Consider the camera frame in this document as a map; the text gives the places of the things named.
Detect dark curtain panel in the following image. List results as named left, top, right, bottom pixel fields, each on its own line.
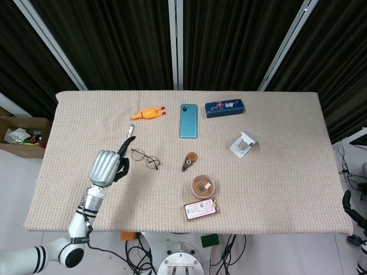
left=182, top=0, right=303, bottom=92
left=265, top=0, right=367, bottom=144
left=0, top=0, right=80, bottom=121
left=30, top=0, right=174, bottom=91

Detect dark blue printed case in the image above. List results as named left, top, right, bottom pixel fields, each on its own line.
left=204, top=99, right=246, bottom=119

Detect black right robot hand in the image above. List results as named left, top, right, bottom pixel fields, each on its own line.
left=342, top=190, right=367, bottom=230

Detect beige woven tablecloth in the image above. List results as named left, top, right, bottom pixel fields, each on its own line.
left=24, top=90, right=354, bottom=236

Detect teal smartphone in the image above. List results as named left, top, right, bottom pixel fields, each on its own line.
left=179, top=104, right=198, bottom=139

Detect brown correction tape dispenser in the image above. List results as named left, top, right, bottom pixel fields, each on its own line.
left=181, top=152, right=198, bottom=172

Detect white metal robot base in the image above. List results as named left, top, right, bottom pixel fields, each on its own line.
left=140, top=231, right=214, bottom=275

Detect green block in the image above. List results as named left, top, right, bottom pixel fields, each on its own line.
left=200, top=234, right=220, bottom=249

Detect grey metal pole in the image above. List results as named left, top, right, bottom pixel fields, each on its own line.
left=13, top=0, right=88, bottom=91
left=168, top=0, right=184, bottom=91
left=257, top=0, right=319, bottom=92

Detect white folding phone stand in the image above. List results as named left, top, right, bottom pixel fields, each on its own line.
left=229, top=131, right=259, bottom=158

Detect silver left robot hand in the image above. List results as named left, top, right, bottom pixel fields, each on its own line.
left=88, top=136, right=136, bottom=189

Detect thin wire-frame eyeglasses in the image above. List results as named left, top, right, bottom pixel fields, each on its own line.
left=131, top=148, right=161, bottom=171

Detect colourful small toys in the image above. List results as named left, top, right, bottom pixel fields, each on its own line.
left=22, top=129, right=44, bottom=146

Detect black cable bundle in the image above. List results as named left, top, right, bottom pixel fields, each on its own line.
left=124, top=233, right=158, bottom=275
left=335, top=146, right=367, bottom=206
left=209, top=234, right=247, bottom=275

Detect clear plastic bag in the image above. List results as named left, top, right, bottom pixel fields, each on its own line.
left=3, top=128, right=30, bottom=144

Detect orange rubber chicken toy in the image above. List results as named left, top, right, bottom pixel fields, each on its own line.
left=130, top=106, right=167, bottom=120

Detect brown cardboard box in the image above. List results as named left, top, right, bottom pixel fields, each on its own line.
left=0, top=116, right=53, bottom=159

